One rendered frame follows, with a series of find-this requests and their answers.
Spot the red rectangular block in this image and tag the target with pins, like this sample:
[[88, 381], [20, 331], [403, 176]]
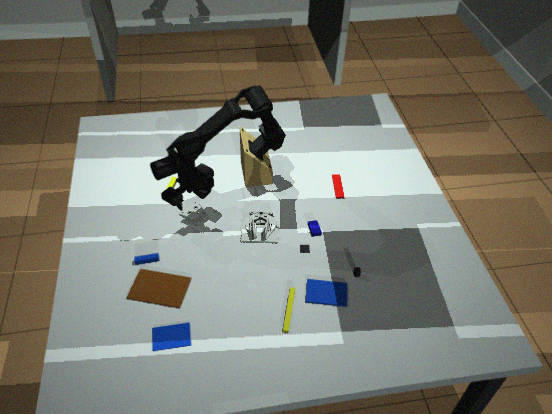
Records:
[[337, 186]]

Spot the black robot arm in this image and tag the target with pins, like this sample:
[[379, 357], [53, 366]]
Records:
[[192, 144]]

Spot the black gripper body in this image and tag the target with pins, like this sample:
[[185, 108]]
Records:
[[174, 196]]

